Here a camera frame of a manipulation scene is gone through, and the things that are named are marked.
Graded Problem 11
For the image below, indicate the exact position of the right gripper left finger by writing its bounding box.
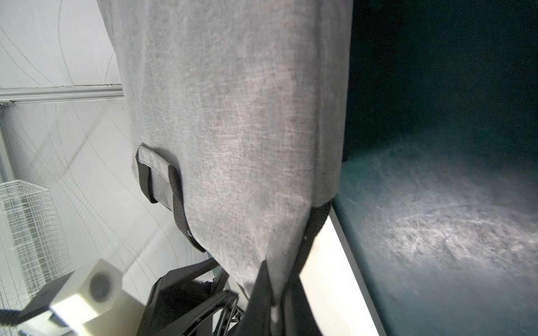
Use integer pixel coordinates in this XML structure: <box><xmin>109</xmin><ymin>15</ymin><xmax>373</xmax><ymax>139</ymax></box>
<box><xmin>235</xmin><ymin>261</ymin><xmax>273</xmax><ymax>336</ymax></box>

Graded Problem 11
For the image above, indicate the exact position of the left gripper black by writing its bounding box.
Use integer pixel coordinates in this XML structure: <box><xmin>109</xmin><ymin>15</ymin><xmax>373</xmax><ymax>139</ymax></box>
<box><xmin>137</xmin><ymin>258</ymin><xmax>239</xmax><ymax>335</ymax></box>

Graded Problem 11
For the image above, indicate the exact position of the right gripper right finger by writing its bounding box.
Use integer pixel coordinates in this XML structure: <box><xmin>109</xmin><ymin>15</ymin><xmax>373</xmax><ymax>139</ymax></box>
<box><xmin>281</xmin><ymin>278</ymin><xmax>322</xmax><ymax>336</ymax></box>

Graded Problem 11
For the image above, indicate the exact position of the grey laptop sleeve bag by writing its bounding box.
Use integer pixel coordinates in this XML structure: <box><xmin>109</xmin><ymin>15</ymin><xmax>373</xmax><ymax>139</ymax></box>
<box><xmin>98</xmin><ymin>1</ymin><xmax>353</xmax><ymax>296</ymax></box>

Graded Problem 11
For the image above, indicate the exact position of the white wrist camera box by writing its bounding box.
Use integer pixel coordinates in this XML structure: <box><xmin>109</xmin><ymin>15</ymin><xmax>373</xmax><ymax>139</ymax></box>
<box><xmin>18</xmin><ymin>258</ymin><xmax>123</xmax><ymax>326</ymax></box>

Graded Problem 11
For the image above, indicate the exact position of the white wire basket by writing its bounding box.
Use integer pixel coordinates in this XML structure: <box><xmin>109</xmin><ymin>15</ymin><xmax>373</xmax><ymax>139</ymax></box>
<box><xmin>0</xmin><ymin>179</ymin><xmax>73</xmax><ymax>336</ymax></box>

